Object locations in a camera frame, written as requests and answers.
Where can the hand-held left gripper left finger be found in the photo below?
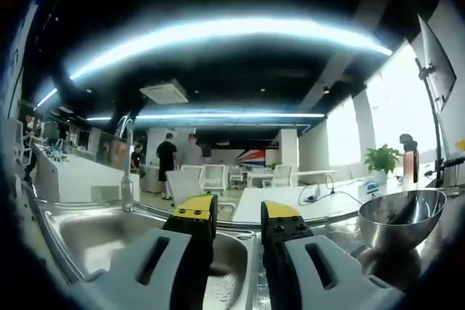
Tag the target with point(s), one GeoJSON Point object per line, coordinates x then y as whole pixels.
{"type": "Point", "coordinates": [174, 252]}

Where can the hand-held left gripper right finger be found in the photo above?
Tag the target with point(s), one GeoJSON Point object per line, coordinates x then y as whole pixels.
{"type": "Point", "coordinates": [290, 252]}

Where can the stainless steel sink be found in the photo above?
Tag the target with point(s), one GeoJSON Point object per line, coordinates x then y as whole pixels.
{"type": "Point", "coordinates": [152, 241]}

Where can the stainless steel bowl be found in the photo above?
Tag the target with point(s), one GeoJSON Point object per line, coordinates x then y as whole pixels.
{"type": "Point", "coordinates": [396, 226]}

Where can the chrome sink faucet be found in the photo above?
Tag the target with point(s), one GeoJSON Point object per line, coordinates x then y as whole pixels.
{"type": "Point", "coordinates": [127, 165]}

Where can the red water bottle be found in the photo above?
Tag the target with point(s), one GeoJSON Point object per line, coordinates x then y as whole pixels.
{"type": "Point", "coordinates": [409, 159]}

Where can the white desk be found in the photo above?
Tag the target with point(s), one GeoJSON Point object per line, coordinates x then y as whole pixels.
{"type": "Point", "coordinates": [301, 201]}

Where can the white power strip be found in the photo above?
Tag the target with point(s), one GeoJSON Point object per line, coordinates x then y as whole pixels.
{"type": "Point", "coordinates": [313, 194]}

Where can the red blue striped banner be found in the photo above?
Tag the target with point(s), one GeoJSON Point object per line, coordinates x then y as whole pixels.
{"type": "Point", "coordinates": [252, 159]}

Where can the white blue small device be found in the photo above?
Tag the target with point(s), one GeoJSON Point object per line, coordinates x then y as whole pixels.
{"type": "Point", "coordinates": [370, 187]}

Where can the white long counter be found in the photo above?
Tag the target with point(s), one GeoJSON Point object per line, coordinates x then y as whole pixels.
{"type": "Point", "coordinates": [72, 175]}

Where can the potted green plant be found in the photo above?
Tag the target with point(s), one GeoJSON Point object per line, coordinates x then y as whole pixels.
{"type": "Point", "coordinates": [381, 161]}

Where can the ceiling air conditioner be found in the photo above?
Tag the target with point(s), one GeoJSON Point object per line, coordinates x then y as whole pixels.
{"type": "Point", "coordinates": [165, 91]}

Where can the computer monitor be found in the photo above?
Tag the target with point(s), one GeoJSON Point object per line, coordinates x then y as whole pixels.
{"type": "Point", "coordinates": [437, 59]}

